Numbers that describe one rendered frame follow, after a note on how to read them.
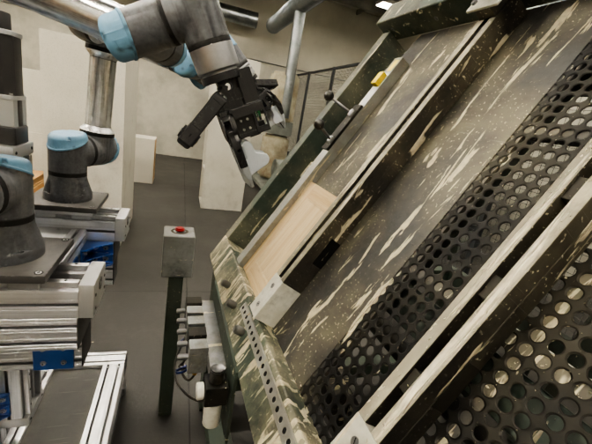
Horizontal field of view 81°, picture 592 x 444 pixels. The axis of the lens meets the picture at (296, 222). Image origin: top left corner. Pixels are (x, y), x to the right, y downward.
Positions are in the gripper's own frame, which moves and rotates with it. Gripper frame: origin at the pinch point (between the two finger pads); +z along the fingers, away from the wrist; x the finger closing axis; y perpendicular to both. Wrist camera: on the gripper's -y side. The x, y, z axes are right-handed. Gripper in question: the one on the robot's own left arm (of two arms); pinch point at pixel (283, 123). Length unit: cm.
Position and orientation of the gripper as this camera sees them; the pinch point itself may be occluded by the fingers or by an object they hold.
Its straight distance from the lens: 135.3
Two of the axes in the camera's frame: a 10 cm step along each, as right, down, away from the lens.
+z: 5.6, 7.0, 4.4
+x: 7.0, -1.1, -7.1
